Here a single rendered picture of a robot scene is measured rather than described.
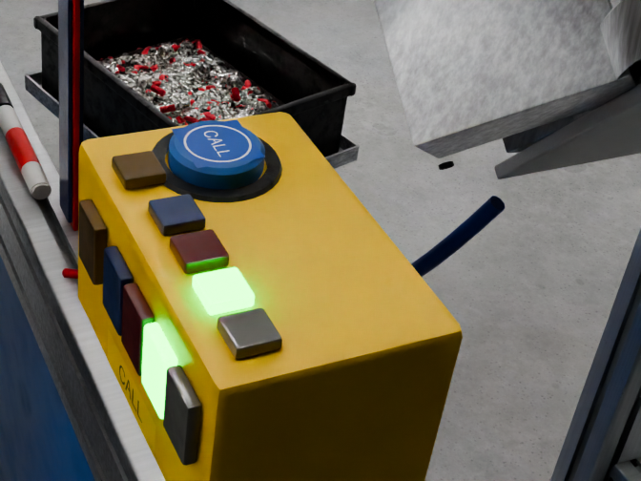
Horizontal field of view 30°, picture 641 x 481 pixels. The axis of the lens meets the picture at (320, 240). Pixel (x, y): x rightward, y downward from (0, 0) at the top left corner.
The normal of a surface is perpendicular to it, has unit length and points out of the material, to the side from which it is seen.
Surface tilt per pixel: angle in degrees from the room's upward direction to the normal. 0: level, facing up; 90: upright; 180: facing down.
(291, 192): 0
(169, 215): 0
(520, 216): 0
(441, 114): 55
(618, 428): 90
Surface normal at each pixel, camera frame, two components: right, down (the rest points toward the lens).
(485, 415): 0.12, -0.79
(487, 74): -0.32, -0.05
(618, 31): -0.95, 0.22
